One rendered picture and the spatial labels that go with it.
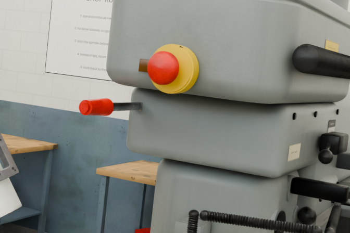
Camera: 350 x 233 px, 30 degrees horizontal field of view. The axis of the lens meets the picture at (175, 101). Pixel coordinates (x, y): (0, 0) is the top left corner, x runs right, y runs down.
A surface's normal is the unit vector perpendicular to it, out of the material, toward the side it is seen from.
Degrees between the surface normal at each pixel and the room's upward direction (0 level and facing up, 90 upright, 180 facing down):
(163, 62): 86
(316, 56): 90
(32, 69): 90
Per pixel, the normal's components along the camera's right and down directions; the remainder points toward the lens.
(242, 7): -0.34, 0.02
